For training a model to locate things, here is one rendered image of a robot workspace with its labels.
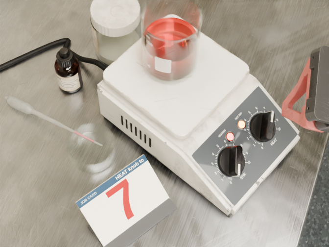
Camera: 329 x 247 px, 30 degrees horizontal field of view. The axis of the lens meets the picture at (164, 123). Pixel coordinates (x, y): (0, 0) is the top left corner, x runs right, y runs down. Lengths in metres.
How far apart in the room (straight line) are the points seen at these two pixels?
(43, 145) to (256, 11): 0.33
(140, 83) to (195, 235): 0.17
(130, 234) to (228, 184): 0.12
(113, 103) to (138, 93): 0.04
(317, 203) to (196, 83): 0.93
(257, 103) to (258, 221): 0.13
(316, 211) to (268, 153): 0.87
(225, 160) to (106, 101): 0.15
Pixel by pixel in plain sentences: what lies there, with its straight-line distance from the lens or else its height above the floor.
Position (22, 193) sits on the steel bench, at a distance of 0.71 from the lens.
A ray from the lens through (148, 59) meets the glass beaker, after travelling 0.63.
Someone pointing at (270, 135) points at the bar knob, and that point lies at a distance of 0.67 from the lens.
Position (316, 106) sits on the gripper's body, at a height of 0.96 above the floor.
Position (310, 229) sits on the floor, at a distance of 1.52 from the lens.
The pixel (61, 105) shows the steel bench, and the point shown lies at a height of 0.75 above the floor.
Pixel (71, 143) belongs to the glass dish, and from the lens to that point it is 0.72.
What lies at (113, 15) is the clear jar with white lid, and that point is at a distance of 0.72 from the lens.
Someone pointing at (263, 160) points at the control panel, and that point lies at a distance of 0.68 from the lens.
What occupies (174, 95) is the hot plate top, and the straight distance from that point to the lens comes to 0.65.
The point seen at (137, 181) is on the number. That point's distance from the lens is 0.67.
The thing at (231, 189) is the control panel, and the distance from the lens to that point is 0.66.
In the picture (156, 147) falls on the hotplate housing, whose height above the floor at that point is 0.79.
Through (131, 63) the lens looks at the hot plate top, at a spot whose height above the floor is 0.84.
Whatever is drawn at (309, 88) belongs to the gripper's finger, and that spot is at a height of 0.94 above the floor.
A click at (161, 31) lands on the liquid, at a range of 0.65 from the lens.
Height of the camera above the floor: 1.39
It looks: 60 degrees down
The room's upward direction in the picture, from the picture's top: 2 degrees clockwise
